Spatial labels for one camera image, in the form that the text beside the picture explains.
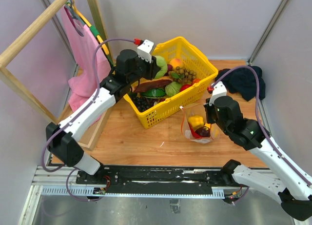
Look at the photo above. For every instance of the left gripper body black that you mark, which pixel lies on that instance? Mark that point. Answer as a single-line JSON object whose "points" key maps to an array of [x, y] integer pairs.
{"points": [[145, 69]]}

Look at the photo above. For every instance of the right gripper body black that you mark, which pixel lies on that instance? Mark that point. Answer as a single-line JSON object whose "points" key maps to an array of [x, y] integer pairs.
{"points": [[211, 117]]}

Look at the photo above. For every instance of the green cabbage back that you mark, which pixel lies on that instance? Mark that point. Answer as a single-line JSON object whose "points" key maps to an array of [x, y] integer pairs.
{"points": [[161, 63]]}

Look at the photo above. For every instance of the green cabbage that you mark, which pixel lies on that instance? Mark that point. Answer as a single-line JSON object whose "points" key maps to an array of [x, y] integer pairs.
{"points": [[172, 89], [161, 63]]}

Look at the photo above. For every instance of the yellow bell pepper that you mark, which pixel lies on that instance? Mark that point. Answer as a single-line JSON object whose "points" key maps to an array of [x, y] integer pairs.
{"points": [[213, 130], [196, 121]]}

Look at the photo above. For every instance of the clear zip top bag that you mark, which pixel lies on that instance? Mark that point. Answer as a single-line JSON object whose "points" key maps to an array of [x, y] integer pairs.
{"points": [[190, 110]]}

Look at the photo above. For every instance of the red chili pepper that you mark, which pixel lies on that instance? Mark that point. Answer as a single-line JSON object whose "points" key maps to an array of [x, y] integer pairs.
{"points": [[195, 135]]}

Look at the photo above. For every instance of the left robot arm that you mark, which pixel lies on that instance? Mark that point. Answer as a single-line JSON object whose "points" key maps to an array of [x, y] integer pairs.
{"points": [[131, 66]]}

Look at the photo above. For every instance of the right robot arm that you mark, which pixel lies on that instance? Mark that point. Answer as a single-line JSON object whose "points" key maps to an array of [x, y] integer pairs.
{"points": [[292, 187]]}

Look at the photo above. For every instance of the watermelon slice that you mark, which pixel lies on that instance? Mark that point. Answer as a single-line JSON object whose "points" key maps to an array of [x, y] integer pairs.
{"points": [[154, 93]]}

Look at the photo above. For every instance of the purple sweet potato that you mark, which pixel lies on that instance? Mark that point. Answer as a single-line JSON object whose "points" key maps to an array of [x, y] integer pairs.
{"points": [[169, 68]]}

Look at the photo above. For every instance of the peach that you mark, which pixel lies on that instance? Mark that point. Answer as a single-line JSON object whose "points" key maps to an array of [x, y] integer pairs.
{"points": [[176, 62]]}

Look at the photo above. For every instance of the black grape bunch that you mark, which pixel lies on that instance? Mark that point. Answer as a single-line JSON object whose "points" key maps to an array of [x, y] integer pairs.
{"points": [[142, 103]]}

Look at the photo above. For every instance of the dark navy cloth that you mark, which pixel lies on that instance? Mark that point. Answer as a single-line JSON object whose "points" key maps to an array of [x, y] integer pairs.
{"points": [[242, 81]]}

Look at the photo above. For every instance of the green cabbage front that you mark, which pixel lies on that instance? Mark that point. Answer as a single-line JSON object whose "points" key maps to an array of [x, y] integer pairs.
{"points": [[172, 89]]}

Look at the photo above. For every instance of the orange fruit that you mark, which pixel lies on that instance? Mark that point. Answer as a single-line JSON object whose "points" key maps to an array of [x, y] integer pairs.
{"points": [[195, 81]]}

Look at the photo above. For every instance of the red tomato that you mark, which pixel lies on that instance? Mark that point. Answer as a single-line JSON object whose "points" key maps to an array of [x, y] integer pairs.
{"points": [[185, 86]]}

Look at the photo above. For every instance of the yellow plastic basket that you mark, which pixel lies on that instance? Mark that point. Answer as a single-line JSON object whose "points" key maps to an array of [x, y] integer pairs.
{"points": [[193, 59]]}

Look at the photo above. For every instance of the pink shirt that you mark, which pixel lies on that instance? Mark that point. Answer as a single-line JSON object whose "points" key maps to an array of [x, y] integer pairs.
{"points": [[83, 44]]}

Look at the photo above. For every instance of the yellow clothes hanger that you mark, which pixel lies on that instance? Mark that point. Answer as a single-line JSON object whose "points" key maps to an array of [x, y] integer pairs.
{"points": [[98, 30]]}

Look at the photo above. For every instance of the grey clothes hanger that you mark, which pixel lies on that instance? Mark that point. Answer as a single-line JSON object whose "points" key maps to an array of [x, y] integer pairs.
{"points": [[72, 13]]}

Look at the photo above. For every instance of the wooden clothes rack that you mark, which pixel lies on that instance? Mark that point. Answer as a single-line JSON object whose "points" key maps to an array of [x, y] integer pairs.
{"points": [[44, 66]]}

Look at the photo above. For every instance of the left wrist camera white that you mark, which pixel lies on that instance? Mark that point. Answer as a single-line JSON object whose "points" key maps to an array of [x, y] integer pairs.
{"points": [[145, 49]]}

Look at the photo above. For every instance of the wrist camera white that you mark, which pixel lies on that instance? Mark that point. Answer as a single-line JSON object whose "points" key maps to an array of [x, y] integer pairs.
{"points": [[216, 91], [145, 49]]}

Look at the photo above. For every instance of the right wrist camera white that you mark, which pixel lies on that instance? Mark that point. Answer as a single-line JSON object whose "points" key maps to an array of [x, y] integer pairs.
{"points": [[216, 91]]}

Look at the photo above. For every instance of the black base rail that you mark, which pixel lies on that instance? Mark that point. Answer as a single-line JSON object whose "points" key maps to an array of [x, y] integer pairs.
{"points": [[157, 179]]}

